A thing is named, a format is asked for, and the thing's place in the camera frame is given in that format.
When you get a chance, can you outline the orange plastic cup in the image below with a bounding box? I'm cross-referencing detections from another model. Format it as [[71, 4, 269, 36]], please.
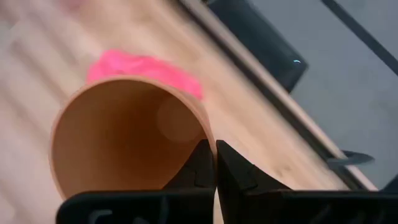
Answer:
[[49, 74, 218, 200]]

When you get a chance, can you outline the bright pink cloth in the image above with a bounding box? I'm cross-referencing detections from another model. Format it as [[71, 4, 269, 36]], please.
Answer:
[[86, 49, 205, 100]]

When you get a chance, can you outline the black lit computer tower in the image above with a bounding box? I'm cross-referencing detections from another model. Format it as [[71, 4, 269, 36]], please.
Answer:
[[206, 0, 309, 93]]

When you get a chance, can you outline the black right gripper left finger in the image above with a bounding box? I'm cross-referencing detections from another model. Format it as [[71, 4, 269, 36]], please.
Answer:
[[55, 139, 216, 224]]

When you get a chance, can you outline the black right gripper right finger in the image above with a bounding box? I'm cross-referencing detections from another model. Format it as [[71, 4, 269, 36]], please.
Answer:
[[216, 139, 398, 224]]

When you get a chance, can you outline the dark grey curved foot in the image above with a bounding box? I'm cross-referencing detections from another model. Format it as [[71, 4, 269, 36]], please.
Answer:
[[326, 150, 376, 167]]

